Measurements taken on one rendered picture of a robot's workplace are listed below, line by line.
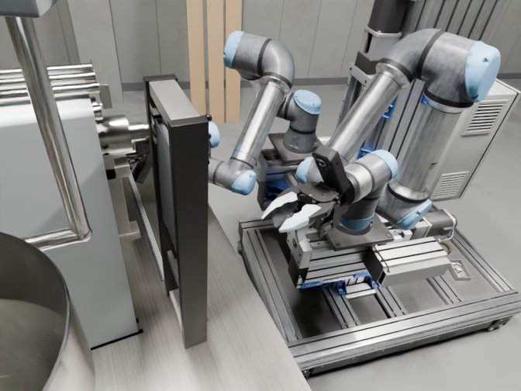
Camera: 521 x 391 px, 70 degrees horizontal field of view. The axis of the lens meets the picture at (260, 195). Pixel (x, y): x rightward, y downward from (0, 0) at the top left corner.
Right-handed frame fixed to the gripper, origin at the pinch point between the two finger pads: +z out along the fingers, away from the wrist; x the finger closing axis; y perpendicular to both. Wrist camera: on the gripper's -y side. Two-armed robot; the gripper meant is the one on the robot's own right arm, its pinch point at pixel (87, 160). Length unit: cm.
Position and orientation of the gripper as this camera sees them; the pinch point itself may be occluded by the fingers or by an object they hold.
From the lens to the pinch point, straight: 107.5
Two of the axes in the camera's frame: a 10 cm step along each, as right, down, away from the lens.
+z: -9.0, 2.1, -3.9
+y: 1.0, -7.7, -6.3
